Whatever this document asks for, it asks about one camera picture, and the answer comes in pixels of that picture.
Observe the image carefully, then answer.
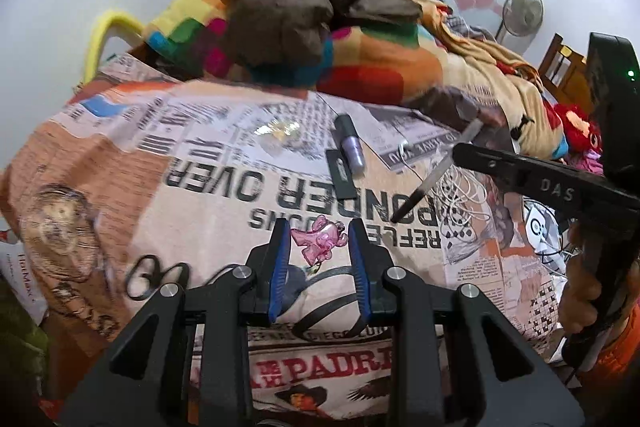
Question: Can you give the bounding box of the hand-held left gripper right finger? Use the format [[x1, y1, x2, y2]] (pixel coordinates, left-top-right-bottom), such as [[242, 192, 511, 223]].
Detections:
[[348, 218, 586, 427]]

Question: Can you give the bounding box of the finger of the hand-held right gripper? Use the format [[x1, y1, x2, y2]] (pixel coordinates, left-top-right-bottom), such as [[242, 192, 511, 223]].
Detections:
[[451, 143, 527, 196]]

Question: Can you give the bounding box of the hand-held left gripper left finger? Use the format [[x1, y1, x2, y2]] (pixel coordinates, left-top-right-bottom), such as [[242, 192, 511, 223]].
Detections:
[[60, 218, 293, 427]]

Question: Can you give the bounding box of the pink plastic toy figure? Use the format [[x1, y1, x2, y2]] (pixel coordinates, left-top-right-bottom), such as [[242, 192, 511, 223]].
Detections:
[[291, 217, 349, 265]]

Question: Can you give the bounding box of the silver black pen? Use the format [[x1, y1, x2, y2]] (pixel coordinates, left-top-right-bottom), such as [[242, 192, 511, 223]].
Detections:
[[392, 119, 483, 223]]

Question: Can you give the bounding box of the person's right hand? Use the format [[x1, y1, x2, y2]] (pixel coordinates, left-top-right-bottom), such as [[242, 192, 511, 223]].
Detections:
[[558, 221, 602, 335]]

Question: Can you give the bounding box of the red plush toy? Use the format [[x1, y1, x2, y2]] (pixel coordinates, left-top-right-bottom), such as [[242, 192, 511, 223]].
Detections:
[[552, 102, 603, 152]]

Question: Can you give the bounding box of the wooden headboard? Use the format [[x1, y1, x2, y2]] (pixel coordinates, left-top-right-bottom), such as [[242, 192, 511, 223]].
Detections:
[[537, 32, 593, 108]]

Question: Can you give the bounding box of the dark brown cloth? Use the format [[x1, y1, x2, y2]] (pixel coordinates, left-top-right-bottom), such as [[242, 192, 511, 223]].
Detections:
[[417, 86, 506, 130]]

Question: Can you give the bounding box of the white box with circle print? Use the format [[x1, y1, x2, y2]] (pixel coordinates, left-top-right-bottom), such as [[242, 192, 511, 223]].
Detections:
[[522, 199, 563, 253]]

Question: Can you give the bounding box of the newspaper print blanket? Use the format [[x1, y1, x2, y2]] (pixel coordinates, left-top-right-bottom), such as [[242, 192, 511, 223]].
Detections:
[[0, 57, 571, 423]]

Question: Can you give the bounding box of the beige blanket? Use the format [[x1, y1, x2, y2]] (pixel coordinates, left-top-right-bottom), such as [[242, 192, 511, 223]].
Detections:
[[415, 0, 568, 152]]

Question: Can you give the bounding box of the black card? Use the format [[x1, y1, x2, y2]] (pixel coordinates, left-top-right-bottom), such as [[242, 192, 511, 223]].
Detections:
[[325, 149, 357, 200]]

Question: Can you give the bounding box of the purple lipstick tube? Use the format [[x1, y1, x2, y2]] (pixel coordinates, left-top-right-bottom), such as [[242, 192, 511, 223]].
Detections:
[[332, 113, 367, 178]]

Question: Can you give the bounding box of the clear plastic wrapper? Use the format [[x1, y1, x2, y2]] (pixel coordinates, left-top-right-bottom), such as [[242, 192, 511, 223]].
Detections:
[[260, 119, 303, 142]]

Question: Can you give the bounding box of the standing fan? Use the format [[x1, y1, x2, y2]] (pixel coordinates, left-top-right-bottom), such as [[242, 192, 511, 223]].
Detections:
[[495, 0, 543, 45]]

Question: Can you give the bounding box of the colourful checked blanket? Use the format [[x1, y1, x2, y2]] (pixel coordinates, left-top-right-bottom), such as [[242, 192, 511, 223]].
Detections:
[[142, 0, 501, 108]]

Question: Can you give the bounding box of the olive jacket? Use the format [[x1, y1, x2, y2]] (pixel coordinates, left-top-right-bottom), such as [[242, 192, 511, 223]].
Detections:
[[222, 0, 423, 70]]

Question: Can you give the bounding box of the white plastic bag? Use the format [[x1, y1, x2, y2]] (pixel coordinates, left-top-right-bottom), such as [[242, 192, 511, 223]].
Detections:
[[0, 232, 48, 323]]

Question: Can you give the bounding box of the green leaf print bag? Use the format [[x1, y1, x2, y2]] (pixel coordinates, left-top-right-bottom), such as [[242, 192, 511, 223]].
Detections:
[[0, 287, 51, 408]]

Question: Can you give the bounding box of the yellow foam tube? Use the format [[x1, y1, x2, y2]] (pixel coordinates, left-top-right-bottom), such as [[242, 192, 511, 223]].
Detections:
[[82, 9, 146, 82]]

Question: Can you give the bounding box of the white cable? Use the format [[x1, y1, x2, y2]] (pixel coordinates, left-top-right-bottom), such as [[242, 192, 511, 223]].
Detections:
[[395, 139, 496, 238]]

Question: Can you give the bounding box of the black strap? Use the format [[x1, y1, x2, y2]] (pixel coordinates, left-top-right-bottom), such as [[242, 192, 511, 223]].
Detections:
[[292, 264, 361, 340]]

